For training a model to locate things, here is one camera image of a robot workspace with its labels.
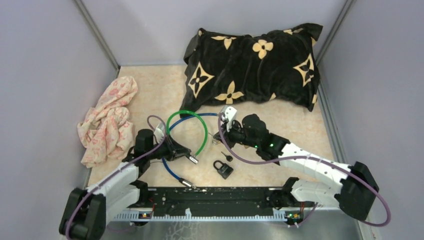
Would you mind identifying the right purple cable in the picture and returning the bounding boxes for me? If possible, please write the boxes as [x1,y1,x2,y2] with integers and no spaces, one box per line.
[217,112,392,228]

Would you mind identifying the green cable lock keys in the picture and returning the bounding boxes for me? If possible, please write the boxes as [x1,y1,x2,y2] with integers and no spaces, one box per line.
[211,139,222,146]

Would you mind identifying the green cable lock loop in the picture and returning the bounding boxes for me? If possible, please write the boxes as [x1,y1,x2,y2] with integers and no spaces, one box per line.
[165,110,210,166]

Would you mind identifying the black head key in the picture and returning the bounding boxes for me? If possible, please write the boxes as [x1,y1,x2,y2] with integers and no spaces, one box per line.
[221,152,233,162]

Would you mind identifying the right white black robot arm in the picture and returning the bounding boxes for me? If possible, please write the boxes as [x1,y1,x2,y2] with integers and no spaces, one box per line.
[217,110,388,223]

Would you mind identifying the blue cable lock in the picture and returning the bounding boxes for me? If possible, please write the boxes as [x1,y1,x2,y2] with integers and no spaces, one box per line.
[161,112,221,190]

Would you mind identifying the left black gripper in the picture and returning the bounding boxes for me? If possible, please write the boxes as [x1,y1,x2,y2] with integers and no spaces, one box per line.
[147,133,192,162]

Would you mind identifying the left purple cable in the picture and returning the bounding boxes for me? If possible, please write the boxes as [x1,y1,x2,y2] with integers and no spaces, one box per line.
[65,115,168,240]

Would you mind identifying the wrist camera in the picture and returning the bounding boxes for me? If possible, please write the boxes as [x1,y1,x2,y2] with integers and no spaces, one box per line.
[219,105,237,132]
[153,123,167,143]

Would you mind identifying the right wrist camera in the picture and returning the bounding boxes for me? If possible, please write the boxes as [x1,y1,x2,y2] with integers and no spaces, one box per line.
[219,105,237,132]

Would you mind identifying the black Kaijing padlock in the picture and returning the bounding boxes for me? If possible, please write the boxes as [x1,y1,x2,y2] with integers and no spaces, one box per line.
[213,160,234,180]

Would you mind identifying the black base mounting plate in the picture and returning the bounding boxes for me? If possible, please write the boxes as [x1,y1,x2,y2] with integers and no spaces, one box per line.
[141,187,314,217]

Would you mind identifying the black pillow with beige flowers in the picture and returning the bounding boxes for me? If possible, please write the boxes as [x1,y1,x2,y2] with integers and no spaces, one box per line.
[180,23,323,112]

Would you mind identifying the purple cable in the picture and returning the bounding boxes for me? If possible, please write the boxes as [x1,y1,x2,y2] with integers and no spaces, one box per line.
[65,115,168,240]
[217,112,392,228]

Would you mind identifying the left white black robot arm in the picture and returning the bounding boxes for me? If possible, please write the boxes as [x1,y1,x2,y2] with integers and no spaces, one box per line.
[59,128,192,240]

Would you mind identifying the aluminium frame rail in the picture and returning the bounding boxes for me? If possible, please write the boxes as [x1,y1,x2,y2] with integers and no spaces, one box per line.
[67,187,370,220]

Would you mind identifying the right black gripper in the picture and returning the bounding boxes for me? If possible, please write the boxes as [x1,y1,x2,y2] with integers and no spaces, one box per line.
[213,117,259,150]

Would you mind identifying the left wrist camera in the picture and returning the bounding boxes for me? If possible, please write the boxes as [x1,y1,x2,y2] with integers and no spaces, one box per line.
[153,123,167,143]

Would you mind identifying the pink floral white cloth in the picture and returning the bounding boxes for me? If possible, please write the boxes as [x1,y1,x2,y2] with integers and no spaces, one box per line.
[77,76,139,168]

